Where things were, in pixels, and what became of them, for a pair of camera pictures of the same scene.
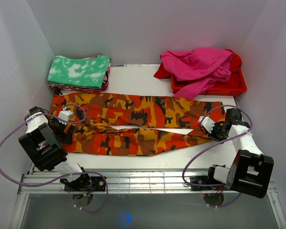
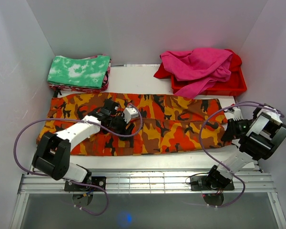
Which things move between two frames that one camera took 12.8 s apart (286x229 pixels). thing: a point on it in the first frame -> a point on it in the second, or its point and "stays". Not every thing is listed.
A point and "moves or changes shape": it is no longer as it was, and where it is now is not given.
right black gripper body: (217, 132) -> (238, 128)
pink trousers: (208, 65) stays
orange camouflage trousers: (122, 124) moves or changes shape
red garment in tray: (236, 63) stays
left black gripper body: (58, 129) -> (118, 125)
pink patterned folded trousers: (74, 88) stays
